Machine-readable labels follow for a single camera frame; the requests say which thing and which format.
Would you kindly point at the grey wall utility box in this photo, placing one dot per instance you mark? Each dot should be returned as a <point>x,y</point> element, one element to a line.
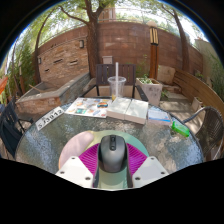
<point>107,59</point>

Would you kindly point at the thin blue and white booklet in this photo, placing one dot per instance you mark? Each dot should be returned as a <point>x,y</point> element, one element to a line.
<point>158,117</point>

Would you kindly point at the round green mouse pad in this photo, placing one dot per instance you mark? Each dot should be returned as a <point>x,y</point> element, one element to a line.
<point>75,146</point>

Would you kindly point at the large wall lamp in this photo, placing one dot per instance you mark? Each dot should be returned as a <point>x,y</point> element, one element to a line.
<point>81,44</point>

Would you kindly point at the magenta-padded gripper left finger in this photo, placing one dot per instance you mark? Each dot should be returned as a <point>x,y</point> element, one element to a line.
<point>75,170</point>

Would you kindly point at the colourful open magazine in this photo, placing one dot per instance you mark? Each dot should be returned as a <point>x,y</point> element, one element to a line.
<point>87,107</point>

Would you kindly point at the black folding chair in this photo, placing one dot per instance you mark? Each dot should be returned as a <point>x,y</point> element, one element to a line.
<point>10,130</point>

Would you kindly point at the wooden garden lamp post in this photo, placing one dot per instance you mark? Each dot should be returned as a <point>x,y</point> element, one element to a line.
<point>153,53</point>

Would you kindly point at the forked brown tree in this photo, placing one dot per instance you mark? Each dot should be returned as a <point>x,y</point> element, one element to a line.
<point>92,43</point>

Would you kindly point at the tan stone block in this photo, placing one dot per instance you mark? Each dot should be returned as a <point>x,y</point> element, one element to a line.
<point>166,74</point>

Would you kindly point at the raised stone garden bed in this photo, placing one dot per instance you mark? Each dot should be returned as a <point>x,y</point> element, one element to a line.
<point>40,100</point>

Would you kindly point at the thick open white book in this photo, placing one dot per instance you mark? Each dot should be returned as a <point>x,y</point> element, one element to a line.
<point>128,110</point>

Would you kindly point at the dark wooden slatted chair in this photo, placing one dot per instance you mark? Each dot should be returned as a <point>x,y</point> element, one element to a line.
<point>103,71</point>

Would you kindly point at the small green box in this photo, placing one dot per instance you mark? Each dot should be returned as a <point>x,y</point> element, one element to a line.
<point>180,129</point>

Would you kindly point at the curved wooden bench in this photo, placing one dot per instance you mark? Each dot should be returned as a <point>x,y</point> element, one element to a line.
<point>195,86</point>

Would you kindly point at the thin leaning tree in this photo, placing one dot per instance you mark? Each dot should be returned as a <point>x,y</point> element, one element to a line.
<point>36,53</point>

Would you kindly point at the dark wicker metal chair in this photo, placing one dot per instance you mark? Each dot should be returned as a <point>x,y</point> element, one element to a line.
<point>210,130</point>

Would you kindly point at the white number plate sign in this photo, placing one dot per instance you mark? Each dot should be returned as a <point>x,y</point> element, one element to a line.
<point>49,118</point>

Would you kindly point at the small wall lamp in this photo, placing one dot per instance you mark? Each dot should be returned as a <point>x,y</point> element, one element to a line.
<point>39,60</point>

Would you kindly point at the slim straight tree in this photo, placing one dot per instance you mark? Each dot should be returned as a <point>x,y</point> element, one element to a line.
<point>183,46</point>

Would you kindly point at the clear plastic cup with straw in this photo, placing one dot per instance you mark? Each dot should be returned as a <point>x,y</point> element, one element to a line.
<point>117,87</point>

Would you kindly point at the concrete planter with plant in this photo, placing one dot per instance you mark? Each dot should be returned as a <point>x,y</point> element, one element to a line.
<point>150,91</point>

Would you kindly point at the grey and black computer mouse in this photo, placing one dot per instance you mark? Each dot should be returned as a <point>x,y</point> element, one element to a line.
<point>112,155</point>

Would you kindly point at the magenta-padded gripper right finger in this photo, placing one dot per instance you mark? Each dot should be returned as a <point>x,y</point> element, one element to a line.
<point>150,170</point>

